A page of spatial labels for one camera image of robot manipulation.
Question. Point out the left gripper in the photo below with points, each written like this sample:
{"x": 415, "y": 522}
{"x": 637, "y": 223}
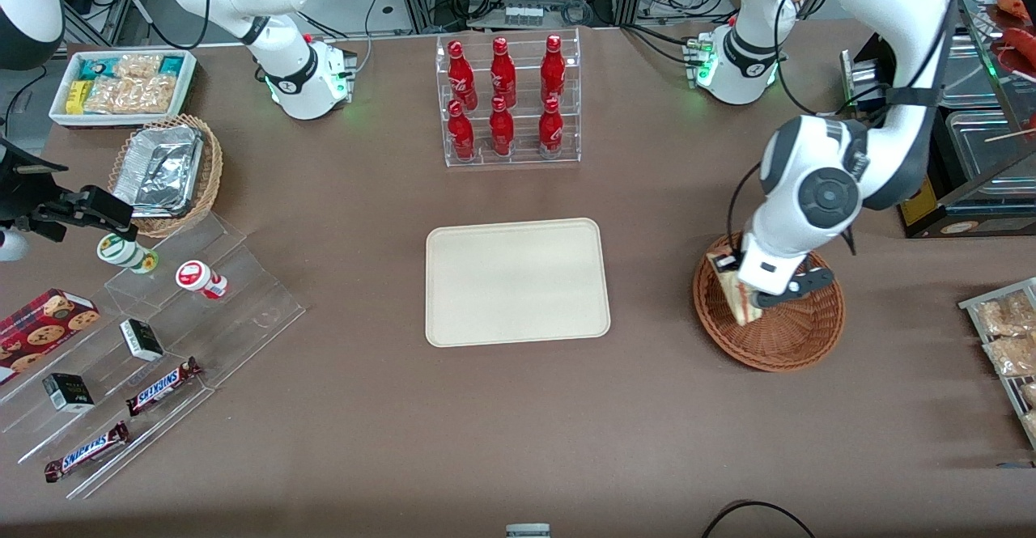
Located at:
{"x": 735, "y": 261}

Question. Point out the triangular sandwich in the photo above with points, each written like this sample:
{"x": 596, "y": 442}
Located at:
{"x": 735, "y": 299}

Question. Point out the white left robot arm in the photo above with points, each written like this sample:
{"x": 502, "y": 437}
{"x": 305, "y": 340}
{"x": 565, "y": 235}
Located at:
{"x": 817, "y": 190}

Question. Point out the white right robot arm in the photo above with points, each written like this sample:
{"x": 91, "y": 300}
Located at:
{"x": 291, "y": 77}

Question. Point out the aluminium foil tray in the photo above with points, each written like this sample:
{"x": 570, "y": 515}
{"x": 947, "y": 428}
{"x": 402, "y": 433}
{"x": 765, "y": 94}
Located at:
{"x": 160, "y": 170}

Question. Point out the round brown wicker basket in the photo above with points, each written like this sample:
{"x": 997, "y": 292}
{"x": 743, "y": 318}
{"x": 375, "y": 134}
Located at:
{"x": 797, "y": 336}

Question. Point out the light tan wicker basket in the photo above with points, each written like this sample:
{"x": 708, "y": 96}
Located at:
{"x": 210, "y": 174}

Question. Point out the beige plastic tray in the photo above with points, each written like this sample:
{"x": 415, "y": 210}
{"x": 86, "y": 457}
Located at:
{"x": 518, "y": 283}

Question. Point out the green white yogurt cup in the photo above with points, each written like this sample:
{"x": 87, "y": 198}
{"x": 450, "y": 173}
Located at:
{"x": 125, "y": 252}

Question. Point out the yellow snack pack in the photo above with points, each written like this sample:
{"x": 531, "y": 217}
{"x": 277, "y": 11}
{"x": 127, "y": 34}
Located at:
{"x": 77, "y": 95}

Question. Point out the clear rice cracker bag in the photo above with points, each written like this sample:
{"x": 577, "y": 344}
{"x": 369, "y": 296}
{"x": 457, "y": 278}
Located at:
{"x": 139, "y": 65}
{"x": 133, "y": 95}

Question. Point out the red white yogurt cup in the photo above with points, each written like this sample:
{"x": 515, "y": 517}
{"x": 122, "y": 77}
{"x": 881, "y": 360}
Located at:
{"x": 198, "y": 277}

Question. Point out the red cookie box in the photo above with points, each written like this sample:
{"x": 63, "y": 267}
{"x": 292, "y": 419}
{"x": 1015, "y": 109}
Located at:
{"x": 40, "y": 332}

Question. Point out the teal snack pack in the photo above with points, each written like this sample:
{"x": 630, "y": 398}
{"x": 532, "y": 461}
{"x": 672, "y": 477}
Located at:
{"x": 95, "y": 67}
{"x": 171, "y": 63}

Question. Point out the small black box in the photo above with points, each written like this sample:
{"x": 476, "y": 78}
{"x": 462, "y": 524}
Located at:
{"x": 69, "y": 392}
{"x": 142, "y": 340}

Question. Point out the white plastic snack bin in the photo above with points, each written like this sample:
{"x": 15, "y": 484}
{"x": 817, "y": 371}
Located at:
{"x": 184, "y": 97}

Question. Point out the clear acrylic stepped display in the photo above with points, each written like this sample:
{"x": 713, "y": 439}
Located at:
{"x": 243, "y": 311}

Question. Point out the snickers chocolate bar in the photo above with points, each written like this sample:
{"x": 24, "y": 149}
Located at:
{"x": 162, "y": 387}
{"x": 87, "y": 451}

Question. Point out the red cola bottle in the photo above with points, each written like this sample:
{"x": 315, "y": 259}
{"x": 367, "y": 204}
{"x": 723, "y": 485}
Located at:
{"x": 503, "y": 73}
{"x": 461, "y": 77}
{"x": 553, "y": 69}
{"x": 461, "y": 133}
{"x": 550, "y": 129}
{"x": 502, "y": 129}

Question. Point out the clear acrylic bottle rack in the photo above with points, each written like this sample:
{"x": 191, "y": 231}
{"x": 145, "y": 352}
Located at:
{"x": 524, "y": 159}

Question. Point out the silver electronics box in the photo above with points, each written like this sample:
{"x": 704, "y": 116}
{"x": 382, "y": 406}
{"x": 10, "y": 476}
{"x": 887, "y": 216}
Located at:
{"x": 858, "y": 77}

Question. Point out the black food warmer case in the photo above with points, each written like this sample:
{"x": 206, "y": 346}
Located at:
{"x": 971, "y": 218}

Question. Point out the wrapped bread pack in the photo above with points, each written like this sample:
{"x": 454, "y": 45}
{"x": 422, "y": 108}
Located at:
{"x": 1030, "y": 394}
{"x": 1008, "y": 315}
{"x": 1016, "y": 354}
{"x": 1031, "y": 425}

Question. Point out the steel warmer pan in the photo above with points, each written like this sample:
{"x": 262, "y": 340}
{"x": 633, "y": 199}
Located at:
{"x": 991, "y": 154}
{"x": 975, "y": 69}

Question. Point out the wooden skewer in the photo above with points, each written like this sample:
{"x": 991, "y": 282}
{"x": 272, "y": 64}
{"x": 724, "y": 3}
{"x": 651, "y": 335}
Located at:
{"x": 1012, "y": 134}

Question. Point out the white power strip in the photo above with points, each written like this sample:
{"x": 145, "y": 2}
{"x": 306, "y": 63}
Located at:
{"x": 524, "y": 15}

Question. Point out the small grey device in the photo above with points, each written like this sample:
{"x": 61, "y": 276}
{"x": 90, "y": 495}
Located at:
{"x": 528, "y": 531}

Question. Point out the red sausage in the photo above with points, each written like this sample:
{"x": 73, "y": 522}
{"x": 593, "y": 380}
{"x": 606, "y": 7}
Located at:
{"x": 1013, "y": 4}
{"x": 1021, "y": 40}

